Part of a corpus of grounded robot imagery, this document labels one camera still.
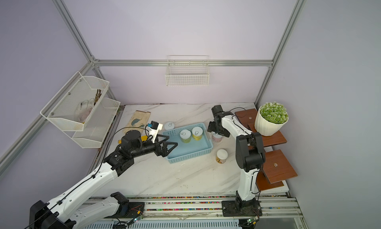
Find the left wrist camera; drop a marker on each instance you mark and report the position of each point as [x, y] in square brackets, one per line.
[155, 127]

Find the white two-tier mesh rack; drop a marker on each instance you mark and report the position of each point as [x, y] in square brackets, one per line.
[60, 110]

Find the clear glass item in rack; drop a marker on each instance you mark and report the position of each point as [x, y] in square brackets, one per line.
[83, 110]

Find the white wire wall basket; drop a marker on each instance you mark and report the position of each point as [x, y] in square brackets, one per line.
[187, 76]

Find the aluminium frame rail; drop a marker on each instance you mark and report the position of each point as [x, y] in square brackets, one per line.
[161, 63]

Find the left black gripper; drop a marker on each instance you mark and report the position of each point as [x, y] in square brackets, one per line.
[164, 151]

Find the yellow label can front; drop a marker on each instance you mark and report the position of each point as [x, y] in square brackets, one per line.
[197, 133]

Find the brown wooden stepped shelf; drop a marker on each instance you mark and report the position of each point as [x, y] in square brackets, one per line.
[277, 168]

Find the green label can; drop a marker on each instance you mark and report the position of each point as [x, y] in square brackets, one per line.
[185, 136]

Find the white pot green plant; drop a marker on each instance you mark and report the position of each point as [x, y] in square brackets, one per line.
[270, 118]

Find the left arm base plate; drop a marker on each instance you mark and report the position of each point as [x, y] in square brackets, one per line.
[131, 210]

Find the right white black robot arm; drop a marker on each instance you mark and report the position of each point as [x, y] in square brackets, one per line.
[249, 148]

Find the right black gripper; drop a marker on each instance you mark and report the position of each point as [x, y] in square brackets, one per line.
[212, 127]

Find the pink label can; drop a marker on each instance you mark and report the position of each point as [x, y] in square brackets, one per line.
[169, 126]
[216, 137]

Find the yellow plastic scoop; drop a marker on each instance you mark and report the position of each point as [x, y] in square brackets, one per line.
[144, 138]

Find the orange label can front right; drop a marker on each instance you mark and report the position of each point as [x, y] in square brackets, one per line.
[221, 156]

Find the light blue plastic basket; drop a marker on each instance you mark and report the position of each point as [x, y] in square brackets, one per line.
[194, 148]

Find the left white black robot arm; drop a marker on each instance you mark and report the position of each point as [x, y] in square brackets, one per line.
[63, 211]

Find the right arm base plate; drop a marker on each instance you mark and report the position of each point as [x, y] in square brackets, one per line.
[246, 209]

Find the brown dried twig in rack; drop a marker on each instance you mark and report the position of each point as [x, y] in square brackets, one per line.
[97, 96]

